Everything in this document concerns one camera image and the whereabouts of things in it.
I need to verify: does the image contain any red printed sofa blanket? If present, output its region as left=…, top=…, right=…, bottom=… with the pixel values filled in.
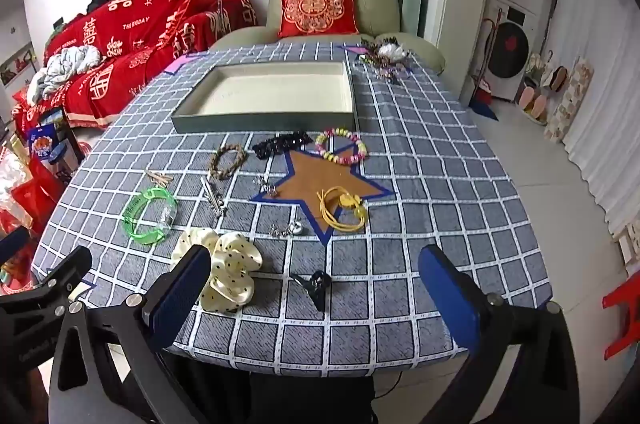
left=12, top=0, right=258, bottom=130

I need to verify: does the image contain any grey white crumpled cloth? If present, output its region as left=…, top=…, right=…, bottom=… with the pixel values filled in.
left=26, top=45, right=102, bottom=101

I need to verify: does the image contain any brown braided bracelet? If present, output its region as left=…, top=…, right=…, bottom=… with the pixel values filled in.
left=208, top=143, right=249, bottom=181

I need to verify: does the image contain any brown star mark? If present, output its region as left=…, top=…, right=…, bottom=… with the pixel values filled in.
left=250, top=147, right=396, bottom=245

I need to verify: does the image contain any pink star mark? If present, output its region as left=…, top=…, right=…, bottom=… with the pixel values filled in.
left=162, top=54, right=193, bottom=75

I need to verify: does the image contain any small silver pendant chain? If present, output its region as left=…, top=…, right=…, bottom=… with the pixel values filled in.
left=269, top=220, right=304, bottom=239

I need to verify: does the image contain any silver hair clip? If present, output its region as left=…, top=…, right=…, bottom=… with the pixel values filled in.
left=200, top=177, right=228, bottom=217

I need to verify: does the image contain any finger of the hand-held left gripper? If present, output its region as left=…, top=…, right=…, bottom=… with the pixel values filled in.
left=0, top=245, right=93, bottom=321
left=0, top=227, right=30, bottom=261

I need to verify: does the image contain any white washing machine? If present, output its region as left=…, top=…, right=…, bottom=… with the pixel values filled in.
left=482, top=0, right=541, bottom=102

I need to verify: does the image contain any pastel bead bracelet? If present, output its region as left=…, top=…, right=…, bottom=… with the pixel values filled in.
left=315, top=127, right=368, bottom=166

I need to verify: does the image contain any patterned flat box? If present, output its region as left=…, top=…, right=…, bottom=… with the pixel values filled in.
left=544, top=57, right=595, bottom=144

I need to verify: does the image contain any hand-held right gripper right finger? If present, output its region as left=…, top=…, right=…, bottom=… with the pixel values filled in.
left=417, top=244, right=596, bottom=424

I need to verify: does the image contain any pile of red packages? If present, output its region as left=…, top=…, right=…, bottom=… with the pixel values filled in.
left=0, top=149, right=56, bottom=295

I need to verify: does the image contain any blue checked tablecloth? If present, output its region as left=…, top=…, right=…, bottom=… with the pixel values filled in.
left=31, top=42, right=553, bottom=377

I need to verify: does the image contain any grey-green shallow tray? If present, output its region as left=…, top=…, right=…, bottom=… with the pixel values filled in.
left=171, top=61, right=360, bottom=134

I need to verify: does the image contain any black claw clip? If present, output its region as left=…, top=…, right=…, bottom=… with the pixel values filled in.
left=290, top=270, right=332, bottom=311

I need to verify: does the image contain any yellow cord hair tie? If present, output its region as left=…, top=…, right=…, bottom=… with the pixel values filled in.
left=317, top=185, right=369, bottom=233

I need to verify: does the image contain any white curtain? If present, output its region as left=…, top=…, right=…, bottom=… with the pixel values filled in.
left=545, top=0, right=640, bottom=265

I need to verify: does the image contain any red plastic stool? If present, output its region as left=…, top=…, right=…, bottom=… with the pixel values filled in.
left=602, top=271, right=640, bottom=360

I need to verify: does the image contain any black beaded hair clip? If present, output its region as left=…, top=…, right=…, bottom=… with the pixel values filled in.
left=252, top=131, right=313, bottom=161

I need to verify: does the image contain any rack of slippers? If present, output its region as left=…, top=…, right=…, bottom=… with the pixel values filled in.
left=517, top=49, right=568, bottom=125

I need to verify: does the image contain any pile of mixed hair accessories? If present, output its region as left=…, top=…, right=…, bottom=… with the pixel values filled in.
left=352, top=35, right=416, bottom=84

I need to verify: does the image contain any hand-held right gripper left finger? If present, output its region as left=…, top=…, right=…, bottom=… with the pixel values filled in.
left=47, top=245, right=213, bottom=424

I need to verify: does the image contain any green plastic bangle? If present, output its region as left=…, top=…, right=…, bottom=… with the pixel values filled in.
left=122, top=187, right=178, bottom=246

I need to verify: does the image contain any red broom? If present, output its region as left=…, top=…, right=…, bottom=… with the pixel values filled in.
left=470, top=7, right=503, bottom=105

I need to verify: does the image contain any blue printed box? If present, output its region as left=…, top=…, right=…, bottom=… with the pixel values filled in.
left=27, top=124, right=83, bottom=182

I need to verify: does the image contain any red embroidered cushion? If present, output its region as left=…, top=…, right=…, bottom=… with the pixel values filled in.
left=278, top=0, right=361, bottom=39

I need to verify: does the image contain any cream polka dot scrunchie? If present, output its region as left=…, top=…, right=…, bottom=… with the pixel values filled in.
left=171, top=227, right=264, bottom=312

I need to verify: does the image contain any framed wall picture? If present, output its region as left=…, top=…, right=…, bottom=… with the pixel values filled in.
left=0, top=47, right=38, bottom=88

